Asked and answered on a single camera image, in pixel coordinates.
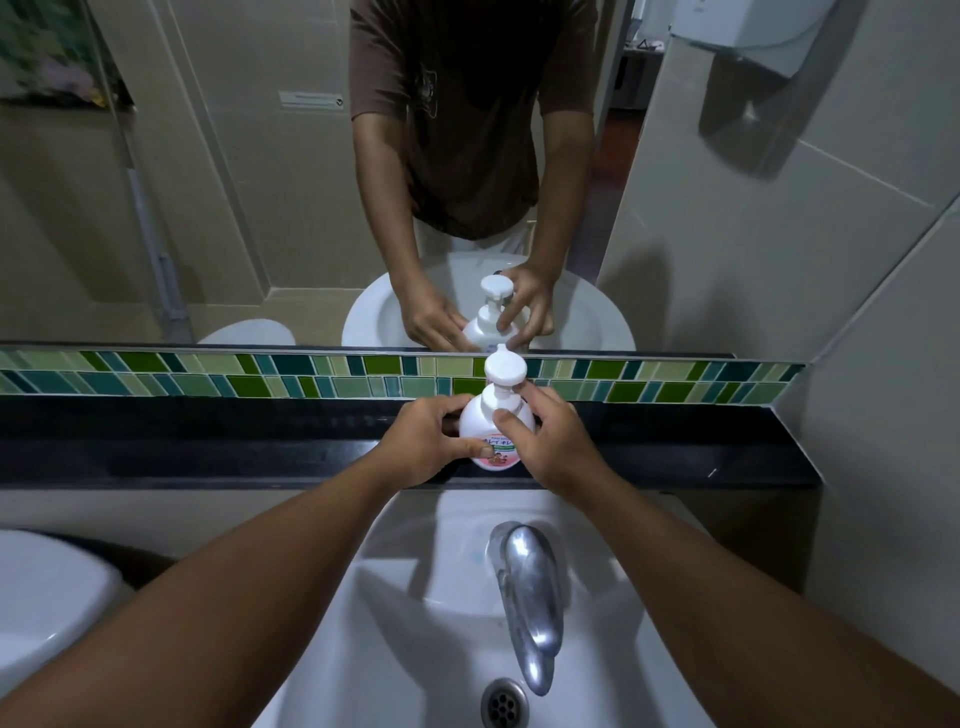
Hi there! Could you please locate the chrome sink faucet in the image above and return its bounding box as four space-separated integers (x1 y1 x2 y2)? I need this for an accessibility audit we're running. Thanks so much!
485 521 566 698

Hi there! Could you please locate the green mosaic tile strip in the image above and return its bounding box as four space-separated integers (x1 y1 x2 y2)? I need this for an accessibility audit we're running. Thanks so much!
0 348 808 407

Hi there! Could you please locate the white soap pump bottle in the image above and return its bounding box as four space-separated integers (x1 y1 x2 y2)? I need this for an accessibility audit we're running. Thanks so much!
456 344 538 474

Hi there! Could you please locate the person's left hand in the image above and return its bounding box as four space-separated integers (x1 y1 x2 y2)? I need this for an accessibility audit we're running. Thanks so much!
371 393 496 491

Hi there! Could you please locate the person's right hand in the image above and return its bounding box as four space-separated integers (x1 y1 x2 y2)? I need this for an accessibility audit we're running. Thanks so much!
491 380 618 513

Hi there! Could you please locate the person's left forearm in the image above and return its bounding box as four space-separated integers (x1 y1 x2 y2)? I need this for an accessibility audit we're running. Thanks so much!
0 452 411 728

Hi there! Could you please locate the black stone ledge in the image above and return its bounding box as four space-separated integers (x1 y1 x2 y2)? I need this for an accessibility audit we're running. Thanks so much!
0 394 824 493

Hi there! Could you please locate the white ceramic sink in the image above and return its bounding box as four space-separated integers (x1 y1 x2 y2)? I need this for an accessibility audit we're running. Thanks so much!
251 487 719 728

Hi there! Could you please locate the wall mirror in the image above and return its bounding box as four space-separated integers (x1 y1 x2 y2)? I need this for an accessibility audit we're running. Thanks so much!
0 0 740 360

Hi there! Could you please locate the person's right forearm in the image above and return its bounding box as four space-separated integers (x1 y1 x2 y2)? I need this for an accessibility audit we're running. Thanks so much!
576 468 960 728

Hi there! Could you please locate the white wall dispenser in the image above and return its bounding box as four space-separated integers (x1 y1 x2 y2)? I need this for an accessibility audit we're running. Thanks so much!
669 0 840 79

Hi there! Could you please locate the metal overflow drain ring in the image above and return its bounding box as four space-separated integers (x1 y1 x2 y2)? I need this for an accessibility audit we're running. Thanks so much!
480 677 531 728

